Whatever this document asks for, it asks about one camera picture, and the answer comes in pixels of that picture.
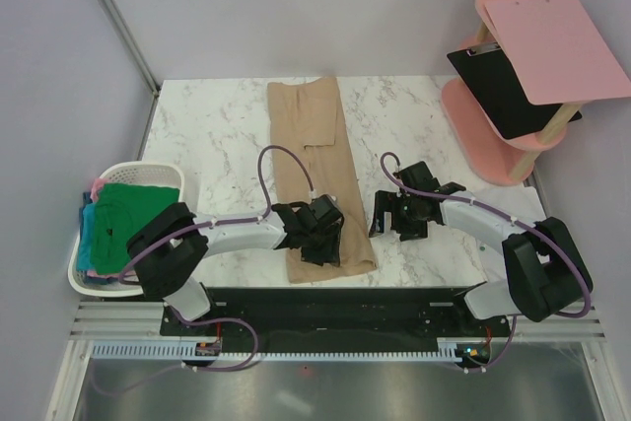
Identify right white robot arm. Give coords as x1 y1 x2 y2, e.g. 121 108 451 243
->
370 162 594 336

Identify black clipboard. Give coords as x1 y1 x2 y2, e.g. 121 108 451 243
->
447 42 561 140

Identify white slotted cable duct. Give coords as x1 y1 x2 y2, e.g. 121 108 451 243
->
92 339 489 363

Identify white paper sheet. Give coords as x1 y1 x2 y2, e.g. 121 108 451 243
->
475 185 546 282

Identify beige t shirt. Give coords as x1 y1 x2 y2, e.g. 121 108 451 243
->
267 77 377 284

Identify green t shirt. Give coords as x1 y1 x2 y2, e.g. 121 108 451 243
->
110 183 179 271

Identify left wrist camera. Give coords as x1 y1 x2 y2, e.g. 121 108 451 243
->
309 190 339 209

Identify pink paper sheet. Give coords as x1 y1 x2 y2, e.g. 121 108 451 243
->
485 0 630 105

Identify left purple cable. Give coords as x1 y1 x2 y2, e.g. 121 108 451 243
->
117 144 316 284

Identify white plastic laundry basket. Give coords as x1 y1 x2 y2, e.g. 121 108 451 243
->
67 161 187 298

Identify pink two-tier side table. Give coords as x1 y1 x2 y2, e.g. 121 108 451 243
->
442 0 585 185

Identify blue t shirt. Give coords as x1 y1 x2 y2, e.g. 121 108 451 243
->
76 203 96 272

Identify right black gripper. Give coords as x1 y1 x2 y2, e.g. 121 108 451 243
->
368 189 427 242

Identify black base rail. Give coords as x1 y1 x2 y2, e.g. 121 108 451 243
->
160 288 510 351

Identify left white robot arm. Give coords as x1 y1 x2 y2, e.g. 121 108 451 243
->
126 194 344 335

